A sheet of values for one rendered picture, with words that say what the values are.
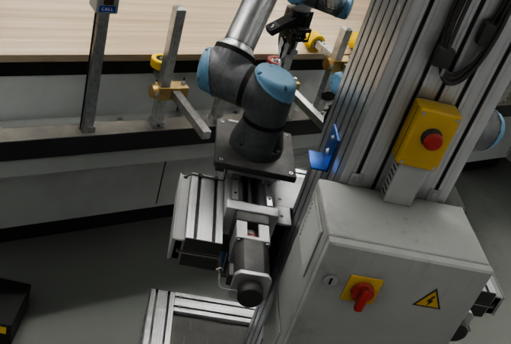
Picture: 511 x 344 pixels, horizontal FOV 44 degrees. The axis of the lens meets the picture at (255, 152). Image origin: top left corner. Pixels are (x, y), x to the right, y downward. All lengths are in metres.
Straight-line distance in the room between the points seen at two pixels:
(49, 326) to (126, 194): 0.65
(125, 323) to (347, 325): 1.36
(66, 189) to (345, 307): 1.63
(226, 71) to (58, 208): 1.31
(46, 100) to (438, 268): 1.59
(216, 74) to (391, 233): 0.64
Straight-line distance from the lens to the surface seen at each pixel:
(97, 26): 2.07
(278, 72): 1.66
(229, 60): 1.65
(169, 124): 2.39
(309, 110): 2.43
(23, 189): 2.64
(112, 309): 2.62
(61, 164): 2.35
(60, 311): 2.59
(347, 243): 1.22
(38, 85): 2.38
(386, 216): 1.33
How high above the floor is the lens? 1.96
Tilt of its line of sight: 32 degrees down
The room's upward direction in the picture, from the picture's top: 17 degrees clockwise
